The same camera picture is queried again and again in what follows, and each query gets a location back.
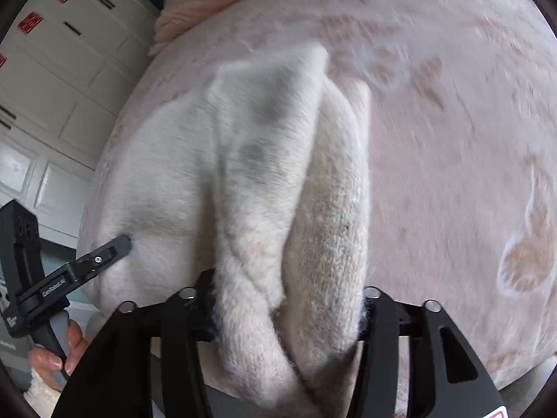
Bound white knit sweater black hearts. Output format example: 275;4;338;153
89;44;372;418

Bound person's left hand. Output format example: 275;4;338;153
28;319;90;390

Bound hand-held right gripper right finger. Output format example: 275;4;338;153
352;286;508;418

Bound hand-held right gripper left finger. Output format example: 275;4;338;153
51;269;218;418

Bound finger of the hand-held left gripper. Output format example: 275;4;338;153
76;234;132;279

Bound pink duvet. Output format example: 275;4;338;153
148;0;314;55

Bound white wardrobe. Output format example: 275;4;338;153
0;0;163;249

